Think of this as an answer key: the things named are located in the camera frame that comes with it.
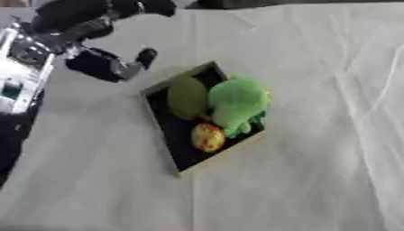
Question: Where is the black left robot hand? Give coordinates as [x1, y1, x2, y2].
[26, 0, 179, 84]

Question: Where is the tan box with black inside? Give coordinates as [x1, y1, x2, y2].
[137, 60, 269, 177]

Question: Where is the olive green toy fruit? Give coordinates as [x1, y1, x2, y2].
[165, 75, 212, 121]

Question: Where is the red and yellow toy fruit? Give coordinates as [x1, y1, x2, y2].
[189, 123, 227, 153]

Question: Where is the green soft toy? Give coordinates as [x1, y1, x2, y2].
[207, 75, 273, 140]

